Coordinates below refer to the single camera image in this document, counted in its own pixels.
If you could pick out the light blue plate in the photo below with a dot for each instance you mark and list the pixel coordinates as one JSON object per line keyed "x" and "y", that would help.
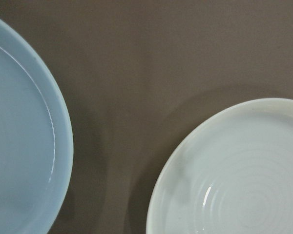
{"x": 19, "y": 136}

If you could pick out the pale green ribbed plate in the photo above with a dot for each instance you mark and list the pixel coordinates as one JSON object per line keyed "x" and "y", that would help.
{"x": 234, "y": 175}

